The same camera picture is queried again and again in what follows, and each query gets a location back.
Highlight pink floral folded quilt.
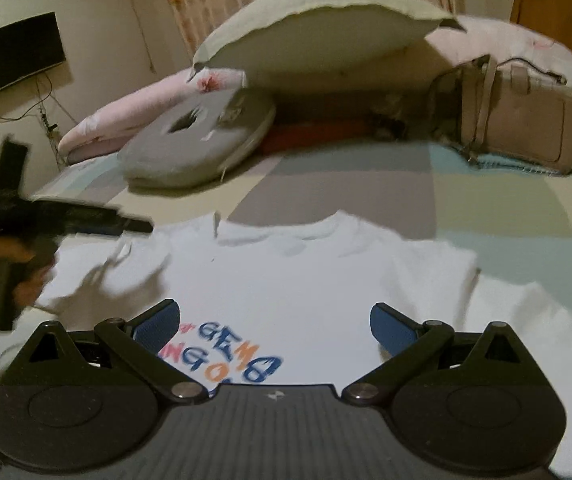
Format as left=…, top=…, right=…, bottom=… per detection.
left=58, top=15, right=572, bottom=164

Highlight striped green white pillow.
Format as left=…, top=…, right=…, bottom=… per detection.
left=192, top=0, right=462, bottom=75

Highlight grey donut cushion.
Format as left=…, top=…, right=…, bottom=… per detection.
left=118, top=88, right=276, bottom=190

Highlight black wall television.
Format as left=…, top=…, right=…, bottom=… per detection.
left=0, top=12, right=66, bottom=91

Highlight black wall cable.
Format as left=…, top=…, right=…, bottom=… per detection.
left=0, top=71, right=80, bottom=172

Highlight pink leather handbag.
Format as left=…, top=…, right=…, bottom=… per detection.
left=427, top=54, right=572, bottom=176

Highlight white printed sweatshirt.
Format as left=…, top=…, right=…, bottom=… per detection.
left=38, top=212, right=572, bottom=477

